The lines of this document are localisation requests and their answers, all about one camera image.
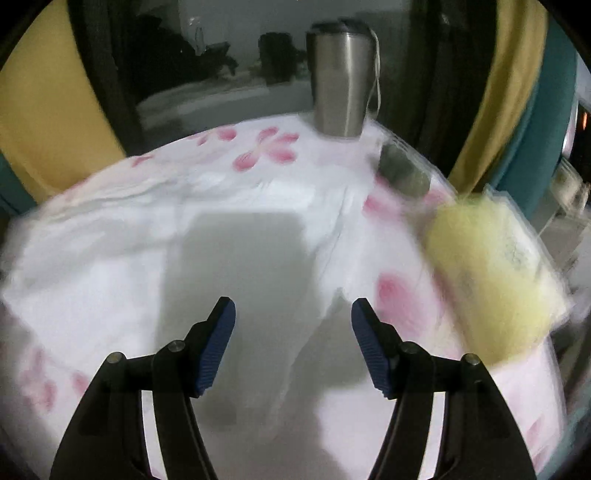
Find yellow curtain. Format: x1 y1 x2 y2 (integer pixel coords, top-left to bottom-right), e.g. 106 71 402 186
448 0 550 195
0 0 127 197

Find stainless steel tumbler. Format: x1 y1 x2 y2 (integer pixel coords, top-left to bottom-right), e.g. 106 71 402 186
305 21 382 138

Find teal curtain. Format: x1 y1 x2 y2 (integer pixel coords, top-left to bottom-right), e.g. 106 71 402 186
0 154 38 217
492 41 580 195

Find pink floral bed sheet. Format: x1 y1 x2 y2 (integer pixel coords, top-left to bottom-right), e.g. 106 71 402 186
0 114 575 480

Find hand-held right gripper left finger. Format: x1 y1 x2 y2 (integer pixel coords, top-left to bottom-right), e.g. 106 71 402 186
50 296 237 480

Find white collared shirt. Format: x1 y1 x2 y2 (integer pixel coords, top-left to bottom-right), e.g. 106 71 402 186
0 178 377 480

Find yellow soft packet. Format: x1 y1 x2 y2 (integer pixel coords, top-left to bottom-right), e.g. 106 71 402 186
422 184 577 366

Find small grey box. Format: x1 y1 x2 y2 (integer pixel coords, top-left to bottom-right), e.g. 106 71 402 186
378 141 433 198

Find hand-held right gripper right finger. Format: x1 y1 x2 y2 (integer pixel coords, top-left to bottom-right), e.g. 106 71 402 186
351 298 539 480

